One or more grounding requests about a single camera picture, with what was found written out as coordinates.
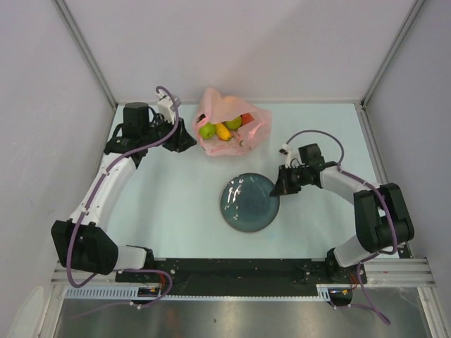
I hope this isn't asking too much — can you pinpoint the white slotted cable duct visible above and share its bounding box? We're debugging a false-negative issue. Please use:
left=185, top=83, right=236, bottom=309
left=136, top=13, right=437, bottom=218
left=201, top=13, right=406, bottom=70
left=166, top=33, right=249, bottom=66
left=65, top=286, right=139, bottom=300

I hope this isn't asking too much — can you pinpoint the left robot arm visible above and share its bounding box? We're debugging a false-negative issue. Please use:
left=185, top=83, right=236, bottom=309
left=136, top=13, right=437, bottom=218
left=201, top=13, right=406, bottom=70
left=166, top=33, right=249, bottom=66
left=51, top=96, right=197, bottom=282

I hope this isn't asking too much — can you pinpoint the pink plastic bag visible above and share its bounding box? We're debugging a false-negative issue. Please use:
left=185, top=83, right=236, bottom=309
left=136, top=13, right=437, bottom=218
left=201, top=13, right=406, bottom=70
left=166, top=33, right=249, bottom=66
left=192, top=87, right=272, bottom=156

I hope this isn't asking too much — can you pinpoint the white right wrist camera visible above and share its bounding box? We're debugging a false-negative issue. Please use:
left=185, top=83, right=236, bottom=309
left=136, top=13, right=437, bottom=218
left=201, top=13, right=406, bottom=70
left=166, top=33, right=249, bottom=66
left=279, top=144, right=300, bottom=168

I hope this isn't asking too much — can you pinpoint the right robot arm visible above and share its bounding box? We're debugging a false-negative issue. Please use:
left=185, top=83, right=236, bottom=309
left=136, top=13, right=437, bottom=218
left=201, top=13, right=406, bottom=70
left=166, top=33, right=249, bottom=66
left=270, top=144, right=414, bottom=282

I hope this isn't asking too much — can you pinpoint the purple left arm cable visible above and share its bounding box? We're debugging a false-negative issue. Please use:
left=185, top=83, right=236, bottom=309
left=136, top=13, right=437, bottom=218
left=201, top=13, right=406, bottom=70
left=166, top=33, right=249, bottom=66
left=66, top=84, right=183, bottom=320

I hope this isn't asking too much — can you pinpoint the aluminium frame rail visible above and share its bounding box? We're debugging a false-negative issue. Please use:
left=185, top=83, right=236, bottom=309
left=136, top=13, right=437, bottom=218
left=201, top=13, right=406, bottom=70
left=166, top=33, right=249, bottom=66
left=364, top=258, right=435, bottom=288

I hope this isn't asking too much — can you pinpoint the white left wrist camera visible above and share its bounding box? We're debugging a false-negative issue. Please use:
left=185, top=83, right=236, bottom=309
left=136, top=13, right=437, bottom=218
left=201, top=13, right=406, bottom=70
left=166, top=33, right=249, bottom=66
left=157, top=94, right=181, bottom=124

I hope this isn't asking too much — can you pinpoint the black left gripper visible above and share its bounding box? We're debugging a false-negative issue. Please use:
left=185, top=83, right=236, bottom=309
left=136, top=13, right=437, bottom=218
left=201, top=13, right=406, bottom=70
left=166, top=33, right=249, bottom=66
left=141, top=112, right=196, bottom=153

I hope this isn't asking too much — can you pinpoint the dark teal ceramic plate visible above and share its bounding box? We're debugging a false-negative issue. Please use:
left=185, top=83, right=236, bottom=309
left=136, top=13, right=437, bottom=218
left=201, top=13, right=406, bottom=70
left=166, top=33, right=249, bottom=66
left=219, top=173, right=280, bottom=233

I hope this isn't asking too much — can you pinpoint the yellow fake lemon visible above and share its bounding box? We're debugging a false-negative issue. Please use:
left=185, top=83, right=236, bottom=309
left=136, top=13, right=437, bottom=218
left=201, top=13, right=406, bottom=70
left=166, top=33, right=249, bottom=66
left=215, top=123, right=233, bottom=142

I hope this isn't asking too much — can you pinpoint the red fake fruit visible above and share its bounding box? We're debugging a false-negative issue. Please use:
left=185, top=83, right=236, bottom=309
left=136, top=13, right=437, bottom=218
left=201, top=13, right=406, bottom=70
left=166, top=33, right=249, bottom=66
left=241, top=113, right=254, bottom=125

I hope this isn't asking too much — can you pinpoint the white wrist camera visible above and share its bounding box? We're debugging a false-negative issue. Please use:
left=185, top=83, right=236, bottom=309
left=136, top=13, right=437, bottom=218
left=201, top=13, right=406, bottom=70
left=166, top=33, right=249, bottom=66
left=157, top=94, right=181, bottom=124
left=279, top=144, right=300, bottom=168

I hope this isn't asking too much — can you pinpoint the green fake apple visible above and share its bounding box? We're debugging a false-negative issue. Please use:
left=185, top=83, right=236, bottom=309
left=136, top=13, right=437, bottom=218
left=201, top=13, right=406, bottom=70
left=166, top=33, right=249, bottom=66
left=224, top=115, right=242, bottom=131

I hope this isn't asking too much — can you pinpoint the green fake pear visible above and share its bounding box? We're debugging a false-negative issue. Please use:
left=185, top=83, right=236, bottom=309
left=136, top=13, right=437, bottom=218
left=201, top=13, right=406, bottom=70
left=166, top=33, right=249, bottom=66
left=199, top=123, right=216, bottom=139

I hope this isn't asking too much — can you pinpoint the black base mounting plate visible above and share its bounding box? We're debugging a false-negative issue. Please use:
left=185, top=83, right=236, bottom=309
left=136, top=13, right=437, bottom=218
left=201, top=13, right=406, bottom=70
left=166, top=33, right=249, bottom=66
left=116, top=257, right=368, bottom=296

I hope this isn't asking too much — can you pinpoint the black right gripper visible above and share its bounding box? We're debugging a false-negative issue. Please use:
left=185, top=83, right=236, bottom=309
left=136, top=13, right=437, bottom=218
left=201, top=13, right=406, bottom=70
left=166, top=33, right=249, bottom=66
left=271, top=164, right=309, bottom=197

